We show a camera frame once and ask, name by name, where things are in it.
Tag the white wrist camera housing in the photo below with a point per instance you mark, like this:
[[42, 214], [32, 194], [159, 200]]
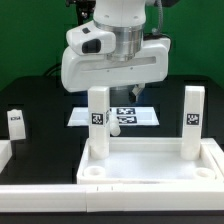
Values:
[[89, 39]]

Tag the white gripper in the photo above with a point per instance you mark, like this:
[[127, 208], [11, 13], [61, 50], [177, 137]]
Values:
[[150, 64]]

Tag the white desk top tray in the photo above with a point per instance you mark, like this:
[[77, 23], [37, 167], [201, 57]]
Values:
[[142, 160]]

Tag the white right fence bar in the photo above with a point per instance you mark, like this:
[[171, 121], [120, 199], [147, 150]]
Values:
[[217, 153]]

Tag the black camera pole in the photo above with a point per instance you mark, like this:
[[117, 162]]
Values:
[[84, 9]]

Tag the white front fence bar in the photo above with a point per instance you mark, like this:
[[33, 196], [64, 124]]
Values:
[[111, 197]]

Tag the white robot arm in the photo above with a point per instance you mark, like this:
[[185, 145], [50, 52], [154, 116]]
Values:
[[126, 19]]

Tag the white marker sheet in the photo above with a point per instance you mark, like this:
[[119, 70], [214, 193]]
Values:
[[127, 116]]

